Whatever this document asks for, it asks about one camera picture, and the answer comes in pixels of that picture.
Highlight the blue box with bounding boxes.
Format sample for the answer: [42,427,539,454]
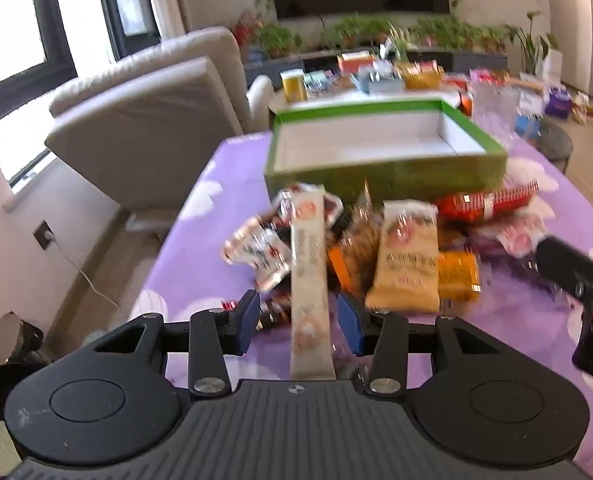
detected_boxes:
[513,114,542,138]

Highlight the large leaf plant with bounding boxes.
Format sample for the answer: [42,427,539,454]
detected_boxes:
[513,10,559,76]

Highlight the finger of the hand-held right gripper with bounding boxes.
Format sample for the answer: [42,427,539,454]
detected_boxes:
[533,236,593,312]

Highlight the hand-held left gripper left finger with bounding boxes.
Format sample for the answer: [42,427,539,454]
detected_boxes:
[90,290,262,402]

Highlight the beige sofa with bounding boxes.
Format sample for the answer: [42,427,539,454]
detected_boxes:
[44,27,274,233]

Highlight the green cardboard box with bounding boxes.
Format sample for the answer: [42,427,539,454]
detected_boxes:
[264,100,509,206]

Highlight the pink white snack packet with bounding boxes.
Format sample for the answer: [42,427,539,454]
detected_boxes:
[476,212,547,258]

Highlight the grey round side table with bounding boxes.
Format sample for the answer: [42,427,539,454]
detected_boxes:
[531,117,574,173]

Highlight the black framed window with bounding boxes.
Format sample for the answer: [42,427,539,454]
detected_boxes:
[94,0,162,53]
[0,0,77,186]

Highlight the clear glass mug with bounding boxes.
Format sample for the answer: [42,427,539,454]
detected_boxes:
[471,80,522,136]

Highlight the yellow can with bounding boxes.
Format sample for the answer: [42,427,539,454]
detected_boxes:
[280,71,307,103]

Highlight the orange box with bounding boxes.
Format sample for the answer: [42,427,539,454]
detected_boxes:
[337,52,377,76]

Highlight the pale yellow cracker packet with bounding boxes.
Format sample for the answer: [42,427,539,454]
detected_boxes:
[365,200,442,313]

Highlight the purple bag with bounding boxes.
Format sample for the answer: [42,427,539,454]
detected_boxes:
[546,87,574,118]

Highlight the long white stick snack packet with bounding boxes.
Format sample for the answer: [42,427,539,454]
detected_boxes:
[287,187,338,381]

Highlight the clear snack packet orange edges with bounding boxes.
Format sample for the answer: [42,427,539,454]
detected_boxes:
[326,180,382,296]

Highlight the purple floral tablecloth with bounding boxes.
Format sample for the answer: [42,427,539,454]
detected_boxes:
[126,132,593,480]

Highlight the wall outlet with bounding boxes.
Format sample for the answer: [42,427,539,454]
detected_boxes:
[32,220,56,252]

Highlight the white plant pot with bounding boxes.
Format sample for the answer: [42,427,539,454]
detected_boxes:
[541,50,564,83]

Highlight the red flower decoration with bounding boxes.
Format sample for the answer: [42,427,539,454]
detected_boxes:
[229,10,264,51]

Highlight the white cable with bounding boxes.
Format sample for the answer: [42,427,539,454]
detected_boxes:
[51,235,122,311]

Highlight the wicker basket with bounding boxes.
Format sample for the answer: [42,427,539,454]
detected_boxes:
[399,62,444,90]

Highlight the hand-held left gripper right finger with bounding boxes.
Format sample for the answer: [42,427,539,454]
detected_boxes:
[337,292,507,397]

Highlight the green potted plant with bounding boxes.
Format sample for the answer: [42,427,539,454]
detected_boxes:
[256,22,304,58]
[459,22,519,53]
[411,19,457,48]
[333,17,392,48]

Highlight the white red black snack packet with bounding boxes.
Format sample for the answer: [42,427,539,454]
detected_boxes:
[220,215,294,291]
[271,185,344,226]

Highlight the small black red snack packet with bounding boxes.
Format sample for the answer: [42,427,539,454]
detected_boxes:
[221,295,294,331]

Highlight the orange yellow biscuit packet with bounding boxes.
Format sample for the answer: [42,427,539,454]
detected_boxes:
[436,251,482,303]

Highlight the spider plant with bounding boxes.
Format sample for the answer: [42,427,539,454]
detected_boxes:
[386,25,414,61]

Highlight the blue tray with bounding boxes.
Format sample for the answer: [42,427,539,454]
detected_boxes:
[351,67,407,95]

